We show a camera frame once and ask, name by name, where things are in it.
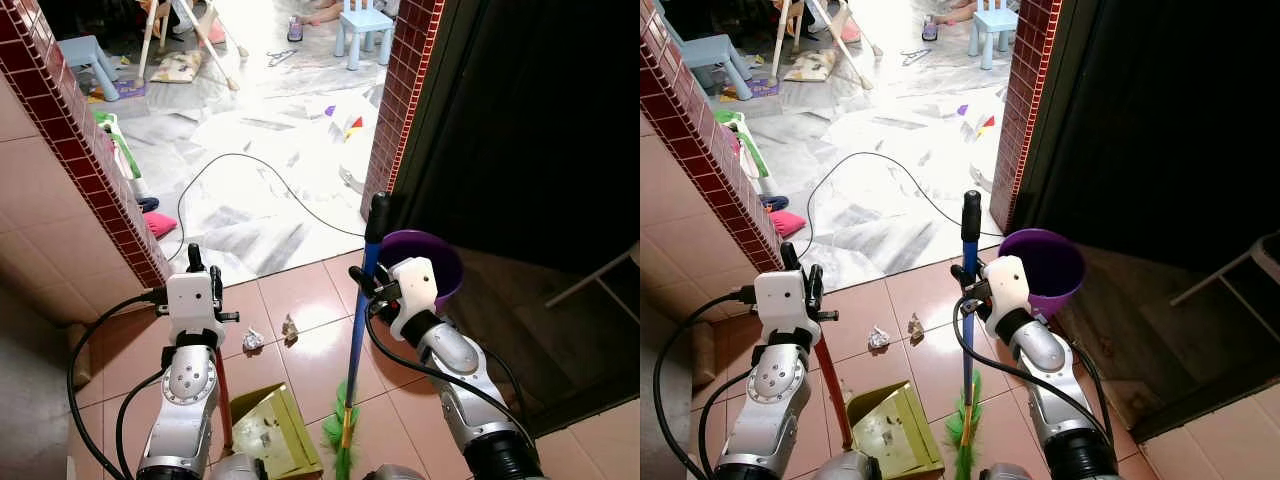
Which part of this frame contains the green broom with blue handle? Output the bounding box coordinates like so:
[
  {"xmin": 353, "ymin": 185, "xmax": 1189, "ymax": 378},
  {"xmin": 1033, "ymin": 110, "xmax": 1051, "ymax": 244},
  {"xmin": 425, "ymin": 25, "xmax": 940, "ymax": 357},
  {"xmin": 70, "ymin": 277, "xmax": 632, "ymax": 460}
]
[
  {"xmin": 945, "ymin": 190, "xmax": 986, "ymax": 480},
  {"xmin": 320, "ymin": 193, "xmax": 392, "ymax": 480}
]

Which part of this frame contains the yellow dustpan with red handle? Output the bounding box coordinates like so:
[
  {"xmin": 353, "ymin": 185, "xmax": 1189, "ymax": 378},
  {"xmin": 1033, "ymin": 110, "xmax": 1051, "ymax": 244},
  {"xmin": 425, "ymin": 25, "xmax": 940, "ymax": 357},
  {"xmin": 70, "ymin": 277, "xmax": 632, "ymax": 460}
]
[
  {"xmin": 781, "ymin": 241, "xmax": 946, "ymax": 480},
  {"xmin": 187, "ymin": 243, "xmax": 324, "ymax": 480}
]

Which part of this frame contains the purple floor mat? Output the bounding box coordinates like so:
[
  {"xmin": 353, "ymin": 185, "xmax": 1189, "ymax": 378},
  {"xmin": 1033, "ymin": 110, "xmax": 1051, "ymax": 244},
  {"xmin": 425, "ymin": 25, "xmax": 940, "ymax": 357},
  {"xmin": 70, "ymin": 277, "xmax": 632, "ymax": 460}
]
[
  {"xmin": 88, "ymin": 78, "xmax": 147, "ymax": 103},
  {"xmin": 720, "ymin": 78, "xmax": 781, "ymax": 101}
]

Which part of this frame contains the patterned floor cushion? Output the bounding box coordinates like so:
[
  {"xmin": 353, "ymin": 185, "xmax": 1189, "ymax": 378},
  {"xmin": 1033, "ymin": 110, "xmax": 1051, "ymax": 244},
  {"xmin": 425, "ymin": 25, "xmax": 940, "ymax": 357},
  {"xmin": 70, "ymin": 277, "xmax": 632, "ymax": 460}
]
[
  {"xmin": 783, "ymin": 50, "xmax": 839, "ymax": 84},
  {"xmin": 148, "ymin": 50, "xmax": 206, "ymax": 85}
]

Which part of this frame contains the purple plastic bucket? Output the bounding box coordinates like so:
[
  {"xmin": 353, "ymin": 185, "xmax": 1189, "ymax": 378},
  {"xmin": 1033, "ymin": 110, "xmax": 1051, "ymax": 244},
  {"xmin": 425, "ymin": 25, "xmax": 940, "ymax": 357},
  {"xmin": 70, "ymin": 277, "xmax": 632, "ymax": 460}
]
[
  {"xmin": 378, "ymin": 229, "xmax": 467, "ymax": 313},
  {"xmin": 997, "ymin": 228, "xmax": 1087, "ymax": 321}
]

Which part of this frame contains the grey robot left leg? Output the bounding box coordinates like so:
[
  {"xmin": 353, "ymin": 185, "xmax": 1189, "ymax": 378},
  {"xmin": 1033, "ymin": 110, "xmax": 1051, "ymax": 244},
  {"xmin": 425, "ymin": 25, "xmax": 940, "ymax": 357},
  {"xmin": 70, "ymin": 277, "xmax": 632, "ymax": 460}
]
[
  {"xmin": 205, "ymin": 453, "xmax": 269, "ymax": 480},
  {"xmin": 808, "ymin": 452, "xmax": 881, "ymax": 480}
]

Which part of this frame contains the green white plastic mop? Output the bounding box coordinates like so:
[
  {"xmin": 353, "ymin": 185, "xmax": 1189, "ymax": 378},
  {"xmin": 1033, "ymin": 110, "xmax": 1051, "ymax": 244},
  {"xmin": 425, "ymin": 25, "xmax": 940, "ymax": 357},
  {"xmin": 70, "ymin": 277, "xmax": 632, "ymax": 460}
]
[
  {"xmin": 715, "ymin": 108, "xmax": 773, "ymax": 196},
  {"xmin": 92, "ymin": 108, "xmax": 153, "ymax": 201}
]

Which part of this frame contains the white baby high chair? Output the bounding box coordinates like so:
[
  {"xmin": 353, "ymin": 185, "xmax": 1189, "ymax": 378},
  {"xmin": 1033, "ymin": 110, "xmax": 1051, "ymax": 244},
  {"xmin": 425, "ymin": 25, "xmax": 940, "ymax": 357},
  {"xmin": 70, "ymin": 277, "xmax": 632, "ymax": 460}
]
[
  {"xmin": 137, "ymin": 0, "xmax": 243, "ymax": 91},
  {"xmin": 772, "ymin": 0, "xmax": 876, "ymax": 91}
]

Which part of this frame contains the light blue plastic stool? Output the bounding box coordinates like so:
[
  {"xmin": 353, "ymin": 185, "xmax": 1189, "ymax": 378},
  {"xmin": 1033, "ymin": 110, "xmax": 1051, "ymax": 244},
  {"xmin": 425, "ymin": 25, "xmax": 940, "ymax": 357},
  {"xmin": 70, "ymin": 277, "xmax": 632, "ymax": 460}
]
[
  {"xmin": 672, "ymin": 33, "xmax": 755, "ymax": 102},
  {"xmin": 55, "ymin": 35, "xmax": 123, "ymax": 102}
]

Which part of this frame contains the light blue child chair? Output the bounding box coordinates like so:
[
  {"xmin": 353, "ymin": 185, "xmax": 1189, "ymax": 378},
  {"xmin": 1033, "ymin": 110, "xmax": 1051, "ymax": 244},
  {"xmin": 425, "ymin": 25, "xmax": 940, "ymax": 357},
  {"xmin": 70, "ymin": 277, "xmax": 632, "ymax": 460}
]
[
  {"xmin": 967, "ymin": 0, "xmax": 1021, "ymax": 71},
  {"xmin": 333, "ymin": 0, "xmax": 395, "ymax": 71}
]

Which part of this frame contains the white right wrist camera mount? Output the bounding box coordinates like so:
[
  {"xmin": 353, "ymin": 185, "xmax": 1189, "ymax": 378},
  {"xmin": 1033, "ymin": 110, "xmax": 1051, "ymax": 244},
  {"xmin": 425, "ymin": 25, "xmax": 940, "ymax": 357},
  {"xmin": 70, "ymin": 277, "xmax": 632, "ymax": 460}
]
[
  {"xmin": 386, "ymin": 256, "xmax": 442, "ymax": 343},
  {"xmin": 983, "ymin": 255, "xmax": 1033, "ymax": 339}
]

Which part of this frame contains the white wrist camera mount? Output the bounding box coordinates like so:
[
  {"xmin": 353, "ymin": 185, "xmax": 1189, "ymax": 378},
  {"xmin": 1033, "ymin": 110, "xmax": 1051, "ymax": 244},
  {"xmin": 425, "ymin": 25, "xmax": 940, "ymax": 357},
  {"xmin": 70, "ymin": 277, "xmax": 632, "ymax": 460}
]
[
  {"xmin": 165, "ymin": 271, "xmax": 226, "ymax": 333},
  {"xmin": 753, "ymin": 270, "xmax": 813, "ymax": 333},
  {"xmin": 983, "ymin": 255, "xmax": 1033, "ymax": 339},
  {"xmin": 386, "ymin": 256, "xmax": 442, "ymax": 343}
]

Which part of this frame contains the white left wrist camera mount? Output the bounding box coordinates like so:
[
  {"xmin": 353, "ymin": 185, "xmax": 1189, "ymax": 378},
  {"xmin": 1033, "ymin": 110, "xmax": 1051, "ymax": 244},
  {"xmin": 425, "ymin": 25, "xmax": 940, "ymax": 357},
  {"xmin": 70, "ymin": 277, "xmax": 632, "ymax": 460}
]
[
  {"xmin": 753, "ymin": 270, "xmax": 813, "ymax": 333},
  {"xmin": 165, "ymin": 271, "xmax": 226, "ymax": 333}
]

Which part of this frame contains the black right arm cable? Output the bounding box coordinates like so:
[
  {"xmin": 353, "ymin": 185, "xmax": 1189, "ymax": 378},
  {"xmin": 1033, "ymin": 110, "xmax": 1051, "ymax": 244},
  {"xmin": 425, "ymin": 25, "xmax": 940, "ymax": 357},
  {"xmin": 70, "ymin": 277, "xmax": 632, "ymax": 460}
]
[
  {"xmin": 364, "ymin": 305, "xmax": 537, "ymax": 453},
  {"xmin": 952, "ymin": 298, "xmax": 1117, "ymax": 453}
]

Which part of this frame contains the thin black floor cable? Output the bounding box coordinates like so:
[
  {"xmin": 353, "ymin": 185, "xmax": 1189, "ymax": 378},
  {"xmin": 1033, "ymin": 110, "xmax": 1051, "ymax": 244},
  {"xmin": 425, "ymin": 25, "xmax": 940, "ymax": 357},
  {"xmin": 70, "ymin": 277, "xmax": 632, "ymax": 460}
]
[
  {"xmin": 160, "ymin": 152, "xmax": 369, "ymax": 267},
  {"xmin": 795, "ymin": 151, "xmax": 1004, "ymax": 263}
]

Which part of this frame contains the short black left arm cable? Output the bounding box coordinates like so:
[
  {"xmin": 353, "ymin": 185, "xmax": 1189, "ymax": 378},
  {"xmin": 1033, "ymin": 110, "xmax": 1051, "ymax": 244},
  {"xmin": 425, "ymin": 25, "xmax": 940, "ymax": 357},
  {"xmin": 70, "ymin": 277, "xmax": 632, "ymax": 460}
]
[
  {"xmin": 114, "ymin": 368, "xmax": 167, "ymax": 480},
  {"xmin": 697, "ymin": 368, "xmax": 761, "ymax": 480}
]

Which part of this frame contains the long black left arm cable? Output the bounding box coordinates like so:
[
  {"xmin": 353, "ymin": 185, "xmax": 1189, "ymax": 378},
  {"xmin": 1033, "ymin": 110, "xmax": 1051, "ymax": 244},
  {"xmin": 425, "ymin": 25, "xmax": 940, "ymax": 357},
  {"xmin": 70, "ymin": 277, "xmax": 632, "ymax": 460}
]
[
  {"xmin": 65, "ymin": 288, "xmax": 169, "ymax": 480},
  {"xmin": 652, "ymin": 287, "xmax": 757, "ymax": 480}
]

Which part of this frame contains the white metal rack frame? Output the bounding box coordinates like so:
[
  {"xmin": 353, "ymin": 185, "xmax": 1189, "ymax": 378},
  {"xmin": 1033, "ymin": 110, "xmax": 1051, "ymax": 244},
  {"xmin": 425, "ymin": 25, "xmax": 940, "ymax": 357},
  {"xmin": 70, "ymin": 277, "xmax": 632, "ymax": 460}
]
[
  {"xmin": 1170, "ymin": 232, "xmax": 1280, "ymax": 309},
  {"xmin": 545, "ymin": 243, "xmax": 641, "ymax": 323}
]

